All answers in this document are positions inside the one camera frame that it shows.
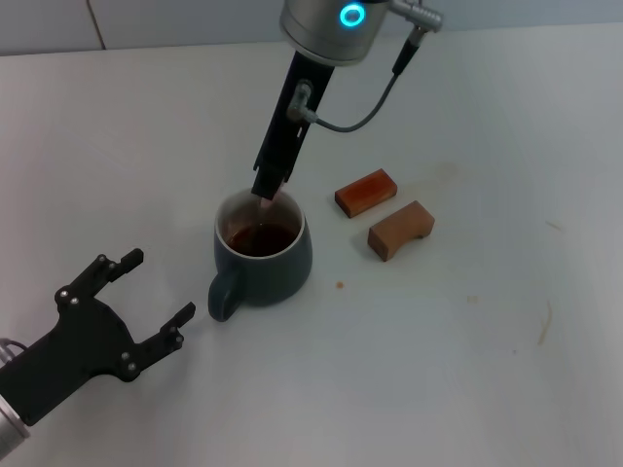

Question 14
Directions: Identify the grey left arm cable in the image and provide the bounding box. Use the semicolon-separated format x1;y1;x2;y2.
0;338;28;364

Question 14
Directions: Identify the pink handled metal spoon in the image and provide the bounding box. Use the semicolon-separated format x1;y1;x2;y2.
257;187;285;213

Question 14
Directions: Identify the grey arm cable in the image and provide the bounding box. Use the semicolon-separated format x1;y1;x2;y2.
0;338;28;364
285;0;445;132

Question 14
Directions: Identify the reddish flat wooden block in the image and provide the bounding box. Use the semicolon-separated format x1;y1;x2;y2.
334;167;399;221

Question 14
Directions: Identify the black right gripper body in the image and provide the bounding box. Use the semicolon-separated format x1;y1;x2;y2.
253;52;337;184

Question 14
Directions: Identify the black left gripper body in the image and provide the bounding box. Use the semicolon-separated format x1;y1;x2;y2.
0;297;140;427

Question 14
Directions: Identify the dark grey ceramic cup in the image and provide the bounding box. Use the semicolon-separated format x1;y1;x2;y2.
207;188;314;323

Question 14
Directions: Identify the brown tea liquid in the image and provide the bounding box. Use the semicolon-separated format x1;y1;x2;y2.
227;221;299;258

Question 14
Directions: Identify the grey right arm cable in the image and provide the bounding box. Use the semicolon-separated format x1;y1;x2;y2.
285;0;445;132

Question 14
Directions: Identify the light brown arched wooden block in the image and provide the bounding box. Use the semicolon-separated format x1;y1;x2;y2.
367;199;436;263

